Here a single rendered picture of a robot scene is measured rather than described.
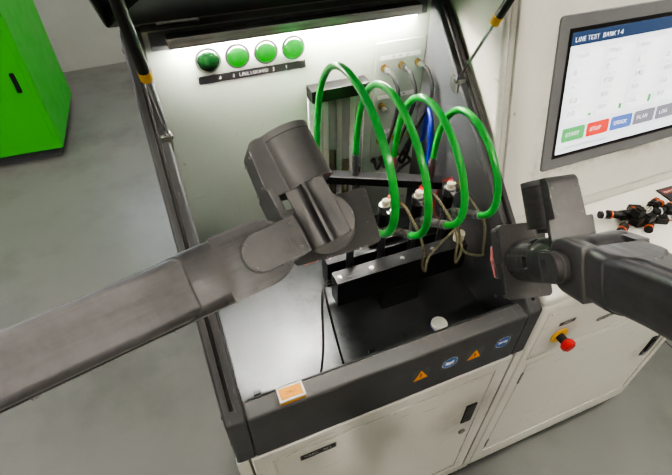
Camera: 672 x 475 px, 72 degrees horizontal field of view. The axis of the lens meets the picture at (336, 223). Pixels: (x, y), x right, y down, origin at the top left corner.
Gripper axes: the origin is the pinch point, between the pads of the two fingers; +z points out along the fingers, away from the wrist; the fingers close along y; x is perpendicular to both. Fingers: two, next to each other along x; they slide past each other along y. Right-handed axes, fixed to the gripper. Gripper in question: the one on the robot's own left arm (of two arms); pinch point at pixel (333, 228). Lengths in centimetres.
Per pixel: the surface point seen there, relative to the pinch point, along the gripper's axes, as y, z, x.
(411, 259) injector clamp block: -13.6, 47.0, 10.2
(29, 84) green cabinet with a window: 155, 202, -141
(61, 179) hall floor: 163, 222, -88
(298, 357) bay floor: 18, 45, 24
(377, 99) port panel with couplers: -18, 52, -30
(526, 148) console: -46, 46, -7
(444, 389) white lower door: -12, 49, 41
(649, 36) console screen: -79, 44, -23
